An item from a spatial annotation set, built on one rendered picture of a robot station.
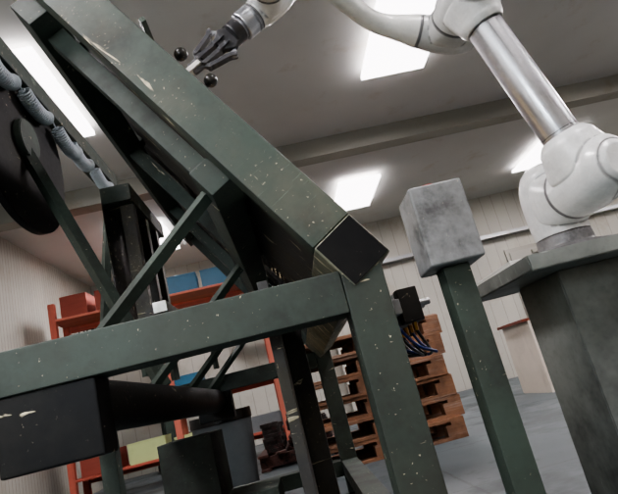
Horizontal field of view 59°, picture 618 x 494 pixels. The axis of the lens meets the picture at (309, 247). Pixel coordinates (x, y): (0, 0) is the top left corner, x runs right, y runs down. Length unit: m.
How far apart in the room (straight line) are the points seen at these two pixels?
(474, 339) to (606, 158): 0.57
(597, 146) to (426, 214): 0.50
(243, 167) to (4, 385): 0.64
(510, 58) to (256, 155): 0.76
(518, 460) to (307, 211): 0.65
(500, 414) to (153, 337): 0.71
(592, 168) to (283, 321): 0.84
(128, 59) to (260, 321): 0.68
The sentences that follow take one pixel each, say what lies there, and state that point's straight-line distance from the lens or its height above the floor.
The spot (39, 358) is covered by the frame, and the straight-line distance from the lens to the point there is 1.22.
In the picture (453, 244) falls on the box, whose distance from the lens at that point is 1.18.
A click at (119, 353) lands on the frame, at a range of 1.16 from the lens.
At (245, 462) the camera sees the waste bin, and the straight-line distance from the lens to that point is 4.24.
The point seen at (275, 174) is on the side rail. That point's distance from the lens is 1.19.
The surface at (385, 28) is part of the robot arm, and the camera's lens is 1.81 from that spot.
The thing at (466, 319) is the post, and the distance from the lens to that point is 1.19.
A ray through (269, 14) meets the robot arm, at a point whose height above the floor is 1.66.
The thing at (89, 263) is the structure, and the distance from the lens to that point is 2.28.
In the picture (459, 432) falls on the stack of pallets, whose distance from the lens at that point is 4.35.
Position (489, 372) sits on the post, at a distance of 1.19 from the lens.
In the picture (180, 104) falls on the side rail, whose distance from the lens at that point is 1.30.
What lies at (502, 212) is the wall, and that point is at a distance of 10.74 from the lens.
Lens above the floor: 0.56
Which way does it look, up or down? 15 degrees up
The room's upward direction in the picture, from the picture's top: 14 degrees counter-clockwise
